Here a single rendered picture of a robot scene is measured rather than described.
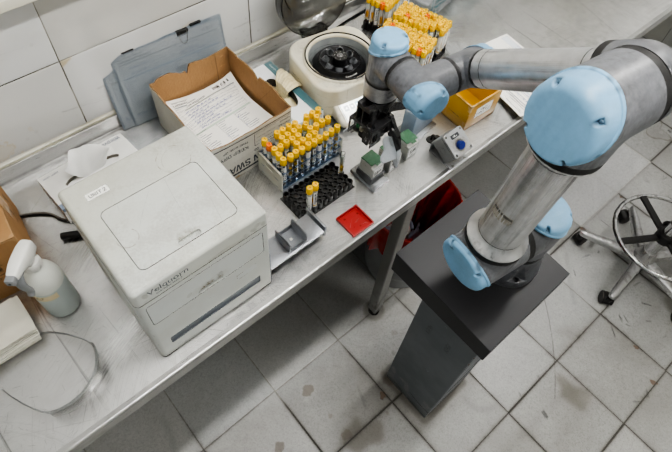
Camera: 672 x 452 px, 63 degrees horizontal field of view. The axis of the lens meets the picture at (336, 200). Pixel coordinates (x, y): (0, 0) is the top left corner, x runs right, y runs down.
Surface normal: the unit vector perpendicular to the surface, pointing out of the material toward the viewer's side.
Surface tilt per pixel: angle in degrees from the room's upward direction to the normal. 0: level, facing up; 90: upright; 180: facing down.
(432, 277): 4
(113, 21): 90
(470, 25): 0
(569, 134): 82
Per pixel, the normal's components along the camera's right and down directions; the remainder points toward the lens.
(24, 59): 0.65, 0.65
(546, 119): -0.82, 0.33
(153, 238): 0.07, -0.57
